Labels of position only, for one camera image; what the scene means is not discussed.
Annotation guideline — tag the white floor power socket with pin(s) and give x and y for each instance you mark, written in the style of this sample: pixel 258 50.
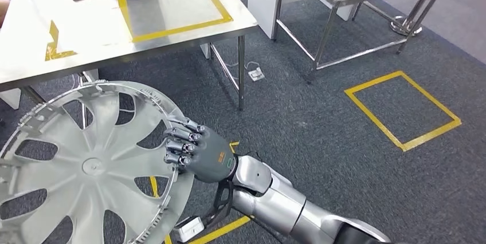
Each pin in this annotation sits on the white floor power socket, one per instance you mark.
pixel 256 74

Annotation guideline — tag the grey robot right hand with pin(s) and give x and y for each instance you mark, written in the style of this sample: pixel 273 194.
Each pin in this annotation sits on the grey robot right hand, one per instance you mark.
pixel 212 159

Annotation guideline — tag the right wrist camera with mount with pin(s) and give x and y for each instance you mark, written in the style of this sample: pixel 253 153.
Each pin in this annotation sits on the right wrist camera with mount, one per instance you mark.
pixel 190 229

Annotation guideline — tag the chrome stanchion base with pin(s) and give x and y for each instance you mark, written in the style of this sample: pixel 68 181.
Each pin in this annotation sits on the chrome stanchion base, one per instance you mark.
pixel 406 26

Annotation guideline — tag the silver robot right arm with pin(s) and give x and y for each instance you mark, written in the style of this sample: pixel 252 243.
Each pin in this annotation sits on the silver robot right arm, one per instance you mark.
pixel 281 204

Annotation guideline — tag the grey plastic wheel cover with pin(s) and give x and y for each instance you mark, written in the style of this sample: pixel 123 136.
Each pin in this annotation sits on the grey plastic wheel cover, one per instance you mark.
pixel 93 166

